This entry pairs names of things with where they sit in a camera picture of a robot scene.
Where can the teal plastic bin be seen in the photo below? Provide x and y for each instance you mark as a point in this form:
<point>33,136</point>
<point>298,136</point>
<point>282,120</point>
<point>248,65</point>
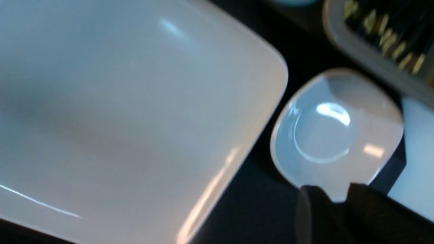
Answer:
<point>294,3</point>

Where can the white small dish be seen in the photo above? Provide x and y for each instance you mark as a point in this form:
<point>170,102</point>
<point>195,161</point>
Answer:
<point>337,129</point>

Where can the large white rice plate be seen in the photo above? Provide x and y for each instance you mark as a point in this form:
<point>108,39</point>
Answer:
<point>118,118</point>

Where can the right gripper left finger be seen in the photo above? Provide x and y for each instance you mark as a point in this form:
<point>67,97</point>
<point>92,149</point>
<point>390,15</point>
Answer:
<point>317,220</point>

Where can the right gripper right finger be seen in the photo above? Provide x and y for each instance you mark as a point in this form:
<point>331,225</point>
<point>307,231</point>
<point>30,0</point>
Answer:
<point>374,218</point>

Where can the brown plastic bin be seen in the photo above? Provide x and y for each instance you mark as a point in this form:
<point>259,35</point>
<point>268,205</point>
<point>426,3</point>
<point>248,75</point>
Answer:
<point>419,86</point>

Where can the pile of black chopsticks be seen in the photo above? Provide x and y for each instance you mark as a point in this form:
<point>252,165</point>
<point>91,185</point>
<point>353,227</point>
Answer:
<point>401,31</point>

